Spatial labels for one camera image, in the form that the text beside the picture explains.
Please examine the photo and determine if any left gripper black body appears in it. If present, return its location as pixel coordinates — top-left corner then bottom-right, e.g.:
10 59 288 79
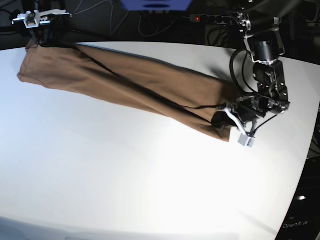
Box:
232 96 267 124

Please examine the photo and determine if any tan brown T-shirt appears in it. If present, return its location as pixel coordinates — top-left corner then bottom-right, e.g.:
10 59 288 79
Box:
17 41 240 142

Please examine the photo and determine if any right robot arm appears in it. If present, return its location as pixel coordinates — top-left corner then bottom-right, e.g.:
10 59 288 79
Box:
9 0 73 47

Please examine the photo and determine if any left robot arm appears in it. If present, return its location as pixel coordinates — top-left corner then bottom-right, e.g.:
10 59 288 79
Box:
211 0 298 128

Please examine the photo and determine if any black power strip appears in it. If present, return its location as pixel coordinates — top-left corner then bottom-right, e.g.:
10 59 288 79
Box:
187 14 236 26

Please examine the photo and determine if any blue box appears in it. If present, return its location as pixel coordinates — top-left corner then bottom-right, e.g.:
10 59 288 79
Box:
121 0 192 11

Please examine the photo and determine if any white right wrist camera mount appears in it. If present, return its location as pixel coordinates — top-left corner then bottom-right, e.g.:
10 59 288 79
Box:
11 9 72 29

